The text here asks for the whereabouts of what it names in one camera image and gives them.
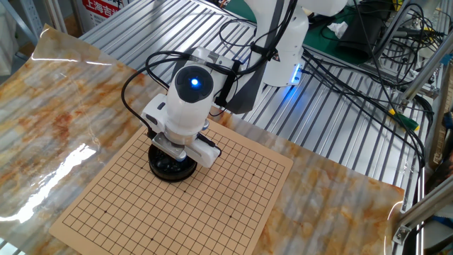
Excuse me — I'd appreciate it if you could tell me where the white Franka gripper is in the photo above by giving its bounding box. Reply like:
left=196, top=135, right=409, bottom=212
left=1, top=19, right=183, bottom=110
left=140, top=93, right=222, bottom=169

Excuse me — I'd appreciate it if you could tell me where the tan Go board mat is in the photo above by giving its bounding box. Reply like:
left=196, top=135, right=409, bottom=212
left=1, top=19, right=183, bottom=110
left=48, top=120, right=294, bottom=255

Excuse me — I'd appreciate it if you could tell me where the black bowl of black stones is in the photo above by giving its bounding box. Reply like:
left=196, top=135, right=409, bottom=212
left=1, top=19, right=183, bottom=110
left=147, top=143, right=198, bottom=183

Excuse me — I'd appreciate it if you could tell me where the marble patterned glossy sheet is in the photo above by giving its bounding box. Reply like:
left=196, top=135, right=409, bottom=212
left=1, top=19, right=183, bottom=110
left=0, top=23, right=405, bottom=255

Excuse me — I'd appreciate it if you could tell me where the box with red sign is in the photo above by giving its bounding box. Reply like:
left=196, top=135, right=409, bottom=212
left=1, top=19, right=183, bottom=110
left=76, top=0, right=132, bottom=33

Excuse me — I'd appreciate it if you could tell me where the green table mat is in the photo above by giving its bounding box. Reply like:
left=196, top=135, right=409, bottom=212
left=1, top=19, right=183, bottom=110
left=226, top=0, right=376, bottom=65

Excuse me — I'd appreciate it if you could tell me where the crumpled white tissue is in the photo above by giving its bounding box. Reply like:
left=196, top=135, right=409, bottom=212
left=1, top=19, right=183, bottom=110
left=327, top=21, right=350, bottom=39

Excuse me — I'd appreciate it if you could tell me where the black bag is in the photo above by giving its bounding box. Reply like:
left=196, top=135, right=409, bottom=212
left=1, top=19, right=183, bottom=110
left=336, top=3, right=386, bottom=61

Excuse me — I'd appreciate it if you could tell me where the black camera cable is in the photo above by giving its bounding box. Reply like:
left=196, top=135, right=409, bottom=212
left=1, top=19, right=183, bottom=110
left=120, top=51, right=199, bottom=141

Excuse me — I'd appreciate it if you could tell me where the silver blue wrist camera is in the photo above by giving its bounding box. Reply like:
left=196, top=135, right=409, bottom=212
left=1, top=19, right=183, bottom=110
left=151, top=133, right=188, bottom=162

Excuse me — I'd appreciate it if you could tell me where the black cable bundle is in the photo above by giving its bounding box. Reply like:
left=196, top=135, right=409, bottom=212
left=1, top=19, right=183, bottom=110
left=300, top=0, right=436, bottom=167

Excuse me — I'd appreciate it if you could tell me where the green yellow handled tool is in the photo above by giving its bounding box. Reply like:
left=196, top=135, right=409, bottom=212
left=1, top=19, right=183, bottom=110
left=388, top=108, right=420, bottom=131

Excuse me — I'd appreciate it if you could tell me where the aluminium frame post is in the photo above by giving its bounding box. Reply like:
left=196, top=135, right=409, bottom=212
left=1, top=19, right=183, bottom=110
left=391, top=180, right=453, bottom=245
left=399, top=38, right=453, bottom=103

